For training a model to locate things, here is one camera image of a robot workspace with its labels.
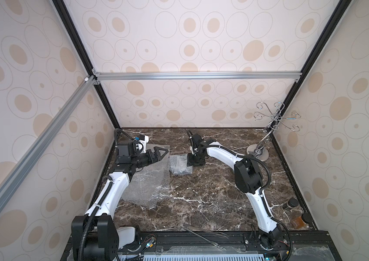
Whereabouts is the bubble wrap around orange plate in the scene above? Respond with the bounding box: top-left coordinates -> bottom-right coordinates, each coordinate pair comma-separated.
122,153 -> 170,208

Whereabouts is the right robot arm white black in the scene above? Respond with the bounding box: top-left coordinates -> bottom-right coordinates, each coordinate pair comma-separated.
187,130 -> 282,250

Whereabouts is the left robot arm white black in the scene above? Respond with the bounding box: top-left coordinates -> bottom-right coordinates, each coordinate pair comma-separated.
71,138 -> 169,261

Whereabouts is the chrome mug tree stand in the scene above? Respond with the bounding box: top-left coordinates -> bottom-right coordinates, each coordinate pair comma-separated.
246,102 -> 301,162

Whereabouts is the spice bottle black label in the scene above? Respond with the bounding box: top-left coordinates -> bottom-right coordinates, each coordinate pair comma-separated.
282,197 -> 299,211

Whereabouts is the amber jar black lid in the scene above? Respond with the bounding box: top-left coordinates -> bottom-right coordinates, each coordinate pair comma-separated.
291,213 -> 313,229

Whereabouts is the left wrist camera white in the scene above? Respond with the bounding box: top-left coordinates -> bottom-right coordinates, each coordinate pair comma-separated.
135,134 -> 149,153

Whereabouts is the horizontal aluminium rail back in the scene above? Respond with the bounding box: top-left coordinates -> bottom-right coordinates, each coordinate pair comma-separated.
96,71 -> 302,80

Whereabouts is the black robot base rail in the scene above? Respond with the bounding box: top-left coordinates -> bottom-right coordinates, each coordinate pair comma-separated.
61,229 -> 343,261

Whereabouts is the diagonal aluminium rail left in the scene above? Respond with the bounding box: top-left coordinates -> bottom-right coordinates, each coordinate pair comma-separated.
0,75 -> 97,245

